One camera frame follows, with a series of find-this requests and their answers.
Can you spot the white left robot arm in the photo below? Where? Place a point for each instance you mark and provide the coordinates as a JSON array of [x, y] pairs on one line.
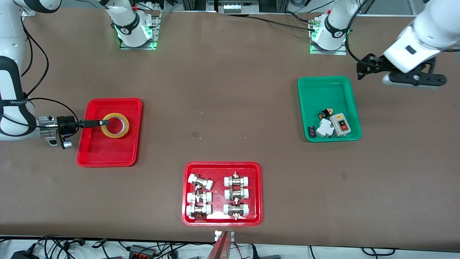
[[427, 28]]

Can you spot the black box with orange plugs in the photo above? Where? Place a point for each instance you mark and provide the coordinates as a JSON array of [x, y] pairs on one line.
[[142, 250]]

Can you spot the clear yellowish packing tape roll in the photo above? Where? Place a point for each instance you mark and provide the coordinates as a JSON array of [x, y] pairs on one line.
[[114, 136]]

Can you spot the aluminium frame strut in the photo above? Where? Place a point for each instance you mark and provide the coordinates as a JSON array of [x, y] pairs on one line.
[[28, 13]]

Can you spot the small orange black transformer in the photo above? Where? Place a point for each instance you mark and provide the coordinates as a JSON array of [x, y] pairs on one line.
[[325, 113]]

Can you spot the red metal beam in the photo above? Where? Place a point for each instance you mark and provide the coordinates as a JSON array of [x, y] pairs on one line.
[[221, 250]]

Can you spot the grey power strip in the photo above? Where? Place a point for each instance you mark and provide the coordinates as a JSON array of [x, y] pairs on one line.
[[233, 7]]

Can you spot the small metal bracket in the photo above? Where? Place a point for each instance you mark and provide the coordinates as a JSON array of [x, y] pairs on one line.
[[217, 235]]

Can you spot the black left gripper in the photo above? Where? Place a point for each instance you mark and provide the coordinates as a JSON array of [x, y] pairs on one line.
[[376, 64]]

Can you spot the red plastic tray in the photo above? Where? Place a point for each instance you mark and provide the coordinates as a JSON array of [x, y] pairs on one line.
[[107, 154], [219, 169]]

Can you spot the green plastic tray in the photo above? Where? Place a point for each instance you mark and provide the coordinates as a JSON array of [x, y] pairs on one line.
[[337, 97]]

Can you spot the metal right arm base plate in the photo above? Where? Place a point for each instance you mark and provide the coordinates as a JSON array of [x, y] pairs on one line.
[[156, 36]]

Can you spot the small black block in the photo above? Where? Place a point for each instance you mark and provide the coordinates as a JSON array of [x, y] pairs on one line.
[[312, 131]]

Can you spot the black power adapter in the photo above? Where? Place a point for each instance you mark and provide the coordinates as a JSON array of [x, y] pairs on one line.
[[23, 255]]

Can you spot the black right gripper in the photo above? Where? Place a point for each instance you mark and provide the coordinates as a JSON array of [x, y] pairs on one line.
[[65, 124]]

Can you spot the metal pipe fitting white caps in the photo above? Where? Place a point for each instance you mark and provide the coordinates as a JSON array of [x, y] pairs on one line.
[[200, 182], [236, 209], [236, 181], [236, 194], [199, 197], [198, 210]]

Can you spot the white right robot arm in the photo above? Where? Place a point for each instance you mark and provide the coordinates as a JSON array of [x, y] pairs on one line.
[[10, 90]]

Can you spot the grey on-off switch box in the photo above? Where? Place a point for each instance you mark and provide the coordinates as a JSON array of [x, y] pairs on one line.
[[345, 131]]

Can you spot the white circuit breaker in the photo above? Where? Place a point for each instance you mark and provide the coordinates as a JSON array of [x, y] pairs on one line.
[[325, 127]]

